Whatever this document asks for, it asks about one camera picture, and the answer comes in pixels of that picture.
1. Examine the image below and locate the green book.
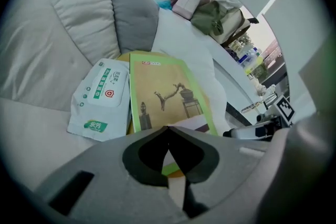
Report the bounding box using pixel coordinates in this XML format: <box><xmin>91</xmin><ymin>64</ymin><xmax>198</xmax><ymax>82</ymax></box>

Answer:
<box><xmin>129</xmin><ymin>51</ymin><xmax>219</xmax><ymax>179</ymax></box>

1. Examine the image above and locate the beige bag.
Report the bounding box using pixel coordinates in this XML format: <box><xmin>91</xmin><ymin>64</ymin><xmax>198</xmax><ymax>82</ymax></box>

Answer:
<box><xmin>209</xmin><ymin>6</ymin><xmax>252</xmax><ymax>46</ymax></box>

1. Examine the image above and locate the white window ledge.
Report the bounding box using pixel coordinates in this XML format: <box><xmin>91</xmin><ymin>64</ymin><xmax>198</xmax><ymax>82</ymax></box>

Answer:
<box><xmin>212</xmin><ymin>44</ymin><xmax>289</xmax><ymax>129</ymax></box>

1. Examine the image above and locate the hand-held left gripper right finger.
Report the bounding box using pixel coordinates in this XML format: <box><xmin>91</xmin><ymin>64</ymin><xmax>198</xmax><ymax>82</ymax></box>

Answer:
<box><xmin>169</xmin><ymin>125</ymin><xmax>274</xmax><ymax>221</ymax></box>

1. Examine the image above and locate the clear bottle with blue cap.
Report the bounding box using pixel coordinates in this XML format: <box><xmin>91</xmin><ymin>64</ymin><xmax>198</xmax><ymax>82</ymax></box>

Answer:
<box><xmin>237</xmin><ymin>48</ymin><xmax>257</xmax><ymax>63</ymax></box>

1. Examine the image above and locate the person's white shirt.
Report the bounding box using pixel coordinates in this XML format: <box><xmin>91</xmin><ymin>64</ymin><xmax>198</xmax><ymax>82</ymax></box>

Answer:
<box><xmin>259</xmin><ymin>34</ymin><xmax>336</xmax><ymax>224</ymax></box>

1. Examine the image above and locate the white figurine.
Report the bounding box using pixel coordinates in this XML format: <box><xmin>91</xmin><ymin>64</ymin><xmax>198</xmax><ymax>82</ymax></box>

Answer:
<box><xmin>255</xmin><ymin>80</ymin><xmax>268</xmax><ymax>97</ymax></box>

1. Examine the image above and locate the white wet wipes packet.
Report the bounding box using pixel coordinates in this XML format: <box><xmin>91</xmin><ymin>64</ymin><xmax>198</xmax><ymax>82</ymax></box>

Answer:
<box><xmin>67</xmin><ymin>58</ymin><xmax>131</xmax><ymax>143</ymax></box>

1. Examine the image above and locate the white and yellow round sofa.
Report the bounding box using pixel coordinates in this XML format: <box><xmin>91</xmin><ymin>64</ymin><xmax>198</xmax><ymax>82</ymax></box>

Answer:
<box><xmin>0</xmin><ymin>0</ymin><xmax>229</xmax><ymax>174</ymax></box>

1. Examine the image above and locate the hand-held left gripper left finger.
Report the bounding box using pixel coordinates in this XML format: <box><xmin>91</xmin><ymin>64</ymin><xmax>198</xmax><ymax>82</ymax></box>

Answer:
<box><xmin>34</xmin><ymin>125</ymin><xmax>188</xmax><ymax>224</ymax></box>

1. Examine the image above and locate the blue plastic bag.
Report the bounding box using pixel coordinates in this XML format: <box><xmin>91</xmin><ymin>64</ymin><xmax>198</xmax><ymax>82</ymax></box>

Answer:
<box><xmin>154</xmin><ymin>0</ymin><xmax>172</xmax><ymax>10</ymax></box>

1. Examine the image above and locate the yellow-green bottle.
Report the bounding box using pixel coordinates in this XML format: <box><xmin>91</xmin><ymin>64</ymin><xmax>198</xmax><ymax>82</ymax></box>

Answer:
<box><xmin>244</xmin><ymin>62</ymin><xmax>260</xmax><ymax>74</ymax></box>

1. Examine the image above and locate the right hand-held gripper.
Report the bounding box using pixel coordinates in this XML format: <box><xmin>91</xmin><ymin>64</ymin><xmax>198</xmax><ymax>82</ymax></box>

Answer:
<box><xmin>223</xmin><ymin>95</ymin><xmax>296</xmax><ymax>140</ymax></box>

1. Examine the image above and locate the white bead chain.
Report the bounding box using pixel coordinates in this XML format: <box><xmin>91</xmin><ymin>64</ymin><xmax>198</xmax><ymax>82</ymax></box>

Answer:
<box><xmin>240</xmin><ymin>101</ymin><xmax>265</xmax><ymax>114</ymax></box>

